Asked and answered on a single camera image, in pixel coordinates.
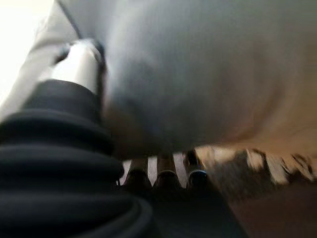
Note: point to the white fringed cushion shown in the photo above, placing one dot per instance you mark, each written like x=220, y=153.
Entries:
x=198, y=74

